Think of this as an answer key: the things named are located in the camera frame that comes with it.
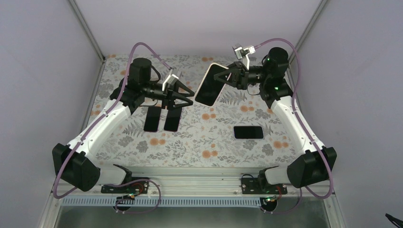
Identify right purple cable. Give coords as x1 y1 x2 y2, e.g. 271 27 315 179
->
254 38 335 216

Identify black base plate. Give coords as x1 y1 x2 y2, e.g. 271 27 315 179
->
101 177 149 195
240 176 288 195

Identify aluminium rail frame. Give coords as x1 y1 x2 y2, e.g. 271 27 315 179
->
39 167 345 228

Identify purple cable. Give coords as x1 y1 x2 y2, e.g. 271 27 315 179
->
52 42 174 215
254 38 335 216

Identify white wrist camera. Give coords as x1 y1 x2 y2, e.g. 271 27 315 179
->
232 44 256 70
162 74 179 92

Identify slotted grey cable duct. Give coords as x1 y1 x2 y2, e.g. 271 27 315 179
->
61 196 261 208

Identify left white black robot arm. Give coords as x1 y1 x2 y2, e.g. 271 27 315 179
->
52 57 195 192

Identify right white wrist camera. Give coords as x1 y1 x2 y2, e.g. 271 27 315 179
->
232 44 256 70

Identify black object bottom corner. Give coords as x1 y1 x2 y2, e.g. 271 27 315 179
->
385 213 403 228

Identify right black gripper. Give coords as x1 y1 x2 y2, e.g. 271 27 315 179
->
213 61 269 89

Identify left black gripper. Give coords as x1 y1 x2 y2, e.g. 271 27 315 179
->
142 79 194 110

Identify floral table mat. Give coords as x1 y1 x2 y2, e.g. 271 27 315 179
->
82 54 300 168

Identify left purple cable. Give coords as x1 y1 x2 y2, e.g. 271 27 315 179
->
52 42 174 215

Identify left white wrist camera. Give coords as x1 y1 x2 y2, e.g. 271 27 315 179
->
162 74 179 92

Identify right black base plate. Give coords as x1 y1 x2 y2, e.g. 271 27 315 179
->
240 176 288 195

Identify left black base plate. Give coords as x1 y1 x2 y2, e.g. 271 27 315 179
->
101 177 149 195

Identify left aluminium corner post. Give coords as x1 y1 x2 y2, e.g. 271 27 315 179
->
68 0 105 61

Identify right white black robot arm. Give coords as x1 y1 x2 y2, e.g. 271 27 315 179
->
214 46 337 193

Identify aluminium corner post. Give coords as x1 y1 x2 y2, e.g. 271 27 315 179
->
295 0 328 53
68 0 105 61

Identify right aluminium corner post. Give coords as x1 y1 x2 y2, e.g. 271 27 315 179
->
295 0 328 53

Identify phone in grey case bottom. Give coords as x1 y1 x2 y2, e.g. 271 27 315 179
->
233 126 264 140

